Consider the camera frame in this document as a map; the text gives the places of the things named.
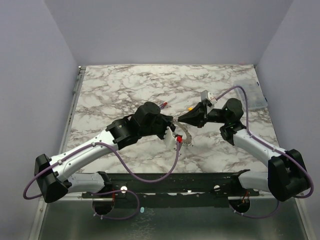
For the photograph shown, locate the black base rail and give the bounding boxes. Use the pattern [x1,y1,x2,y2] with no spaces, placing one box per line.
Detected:
[82,172,259,208]

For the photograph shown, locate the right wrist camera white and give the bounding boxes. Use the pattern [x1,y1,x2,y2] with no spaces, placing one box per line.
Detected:
[200,90,218,107]

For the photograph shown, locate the clear plastic box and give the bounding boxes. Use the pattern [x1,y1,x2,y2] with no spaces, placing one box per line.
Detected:
[233,78,268,111]

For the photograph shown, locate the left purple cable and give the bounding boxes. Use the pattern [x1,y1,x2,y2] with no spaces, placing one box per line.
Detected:
[23,136,183,221]

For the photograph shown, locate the blue red screwdriver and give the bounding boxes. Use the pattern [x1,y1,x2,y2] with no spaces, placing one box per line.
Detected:
[159,96,176,109]

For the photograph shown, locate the aluminium frame rail left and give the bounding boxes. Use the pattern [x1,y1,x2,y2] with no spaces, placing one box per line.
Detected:
[28,66,87,240]

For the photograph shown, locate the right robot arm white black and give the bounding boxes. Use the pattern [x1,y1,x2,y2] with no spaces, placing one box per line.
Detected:
[178,98,311,202]

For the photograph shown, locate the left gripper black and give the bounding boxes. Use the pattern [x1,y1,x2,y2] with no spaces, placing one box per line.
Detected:
[139,114,176,142]

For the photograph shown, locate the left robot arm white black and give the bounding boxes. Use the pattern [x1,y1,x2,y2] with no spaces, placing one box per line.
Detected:
[34,101,177,203]

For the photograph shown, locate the round metal keyring disc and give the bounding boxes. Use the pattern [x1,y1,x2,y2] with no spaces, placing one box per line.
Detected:
[173,121,192,147]

